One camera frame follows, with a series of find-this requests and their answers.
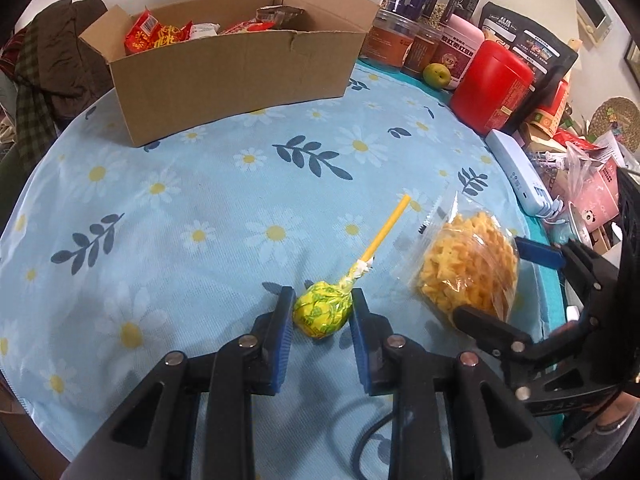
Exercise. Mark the nut filled clear jar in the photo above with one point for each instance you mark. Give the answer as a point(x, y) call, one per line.
point(437, 13)

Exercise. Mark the black stand-up pouch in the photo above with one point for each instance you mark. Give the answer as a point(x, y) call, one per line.
point(547, 56)

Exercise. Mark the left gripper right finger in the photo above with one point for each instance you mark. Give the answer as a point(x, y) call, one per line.
point(451, 417)

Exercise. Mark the open cardboard box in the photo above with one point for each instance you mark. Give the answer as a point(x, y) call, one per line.
point(173, 88)

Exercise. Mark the brown jacket on chair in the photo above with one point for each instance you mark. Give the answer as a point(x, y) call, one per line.
point(70, 75)

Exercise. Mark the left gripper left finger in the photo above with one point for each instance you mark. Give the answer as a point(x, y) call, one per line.
point(151, 434)

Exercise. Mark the gold framed picture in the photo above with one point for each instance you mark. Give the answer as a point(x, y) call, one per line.
point(632, 60)

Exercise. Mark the pink lidded jar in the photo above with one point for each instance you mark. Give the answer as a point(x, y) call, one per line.
point(458, 46)

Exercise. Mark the green yellow pear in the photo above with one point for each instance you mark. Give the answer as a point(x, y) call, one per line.
point(436, 75)

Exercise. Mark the white bread snack bag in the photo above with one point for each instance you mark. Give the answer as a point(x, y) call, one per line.
point(203, 30)

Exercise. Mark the woven round mat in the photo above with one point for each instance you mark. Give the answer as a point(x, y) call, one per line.
point(621, 117)

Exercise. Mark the wall thermostat panel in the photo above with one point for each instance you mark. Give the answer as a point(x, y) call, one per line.
point(593, 20)

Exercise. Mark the pink panda cup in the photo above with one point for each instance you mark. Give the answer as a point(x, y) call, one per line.
point(593, 192)

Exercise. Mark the yellow waffle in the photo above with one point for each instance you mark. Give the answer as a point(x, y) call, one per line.
point(459, 255)

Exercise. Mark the plaid garment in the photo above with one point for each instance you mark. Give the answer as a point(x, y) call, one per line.
point(35, 128)

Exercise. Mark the silver purple snack bag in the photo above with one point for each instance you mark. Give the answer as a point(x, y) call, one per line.
point(279, 15)

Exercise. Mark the red long snack packet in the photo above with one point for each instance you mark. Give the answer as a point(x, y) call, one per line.
point(248, 26)

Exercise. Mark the white rectangular device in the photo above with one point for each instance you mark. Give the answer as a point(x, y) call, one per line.
point(528, 187)

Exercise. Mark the orange powder clear jar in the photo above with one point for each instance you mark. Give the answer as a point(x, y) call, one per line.
point(389, 39)

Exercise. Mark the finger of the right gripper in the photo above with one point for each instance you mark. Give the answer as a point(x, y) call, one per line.
point(575, 260)
point(495, 337)

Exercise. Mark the white foam board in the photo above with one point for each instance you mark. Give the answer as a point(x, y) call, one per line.
point(515, 0)

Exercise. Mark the red canister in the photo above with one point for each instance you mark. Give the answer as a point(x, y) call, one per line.
point(495, 84)

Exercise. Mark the large red snack bag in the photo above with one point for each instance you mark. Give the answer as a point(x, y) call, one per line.
point(148, 33)

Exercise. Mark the brown powder small jar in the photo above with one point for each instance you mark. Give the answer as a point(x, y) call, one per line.
point(421, 51)

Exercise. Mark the green yellow lollipop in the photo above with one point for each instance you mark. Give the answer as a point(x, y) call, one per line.
point(325, 307)

